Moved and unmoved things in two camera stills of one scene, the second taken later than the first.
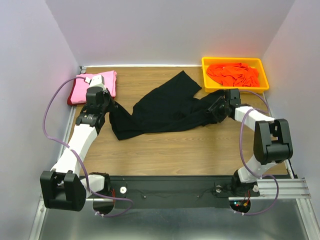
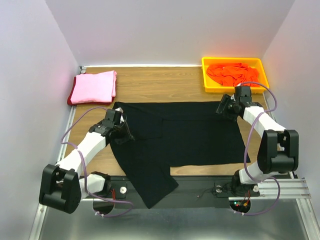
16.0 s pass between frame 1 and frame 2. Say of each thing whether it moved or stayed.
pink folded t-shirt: stayed
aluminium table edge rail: stayed
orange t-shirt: stayed
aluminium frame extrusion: stayed
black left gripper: moved
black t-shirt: moved
